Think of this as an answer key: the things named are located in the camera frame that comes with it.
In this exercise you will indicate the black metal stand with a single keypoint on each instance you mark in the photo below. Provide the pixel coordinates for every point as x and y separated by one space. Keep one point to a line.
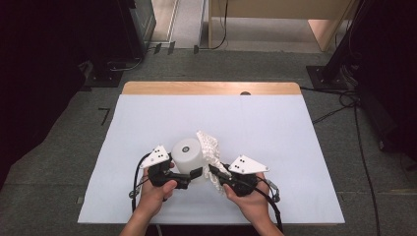
327 78

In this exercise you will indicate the person's left hand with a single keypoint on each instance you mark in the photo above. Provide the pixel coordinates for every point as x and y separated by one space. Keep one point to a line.
152 200

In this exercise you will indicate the person's dark clothing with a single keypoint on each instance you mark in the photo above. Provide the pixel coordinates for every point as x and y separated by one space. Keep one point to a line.
209 231

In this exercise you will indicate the black curtain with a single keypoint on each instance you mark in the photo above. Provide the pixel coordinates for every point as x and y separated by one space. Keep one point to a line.
39 65
393 65

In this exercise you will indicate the black stand base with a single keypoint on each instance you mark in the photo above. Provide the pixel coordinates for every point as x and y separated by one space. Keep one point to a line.
105 78

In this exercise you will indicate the dark glass cabinet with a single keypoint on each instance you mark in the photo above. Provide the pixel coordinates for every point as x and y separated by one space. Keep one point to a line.
144 19

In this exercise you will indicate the metal floor rail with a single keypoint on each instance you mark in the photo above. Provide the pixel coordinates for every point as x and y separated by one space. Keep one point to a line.
172 19
202 19

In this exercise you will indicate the black floor bracket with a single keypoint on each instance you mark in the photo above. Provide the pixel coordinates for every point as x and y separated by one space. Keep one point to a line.
157 48
196 49
171 47

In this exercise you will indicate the white plastic cup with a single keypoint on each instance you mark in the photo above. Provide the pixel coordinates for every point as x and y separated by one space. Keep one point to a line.
188 160

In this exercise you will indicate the person's right hand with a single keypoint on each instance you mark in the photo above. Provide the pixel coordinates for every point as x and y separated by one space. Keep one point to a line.
254 206

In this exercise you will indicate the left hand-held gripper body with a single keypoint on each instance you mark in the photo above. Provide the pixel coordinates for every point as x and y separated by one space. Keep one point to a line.
157 157

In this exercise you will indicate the wooden table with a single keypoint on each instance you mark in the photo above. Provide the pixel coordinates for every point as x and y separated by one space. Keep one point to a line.
196 88

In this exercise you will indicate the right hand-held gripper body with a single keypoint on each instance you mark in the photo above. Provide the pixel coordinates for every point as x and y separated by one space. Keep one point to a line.
244 165

